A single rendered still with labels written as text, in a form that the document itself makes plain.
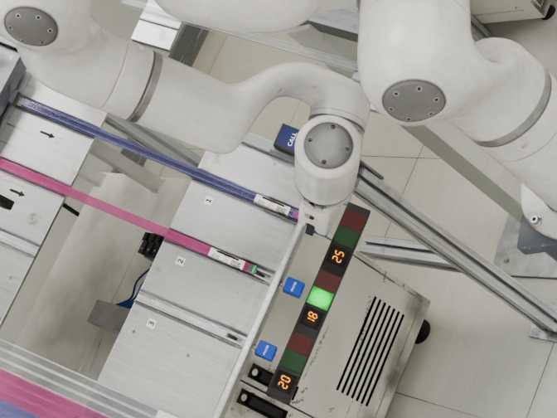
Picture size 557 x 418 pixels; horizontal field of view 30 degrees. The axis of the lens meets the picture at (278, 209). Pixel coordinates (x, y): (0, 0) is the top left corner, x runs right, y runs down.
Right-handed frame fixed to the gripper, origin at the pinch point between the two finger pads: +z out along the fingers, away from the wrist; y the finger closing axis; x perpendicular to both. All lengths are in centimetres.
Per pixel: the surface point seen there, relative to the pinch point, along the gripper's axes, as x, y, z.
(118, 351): 21.3, -31.2, 10.2
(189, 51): 84, 87, 199
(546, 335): -48, 9, 60
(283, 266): 2.7, -8.9, 8.0
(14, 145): 52, -7, 10
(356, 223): -5.2, 3.0, 11.1
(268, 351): -0.4, -22.0, 9.0
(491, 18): -13, 85, 87
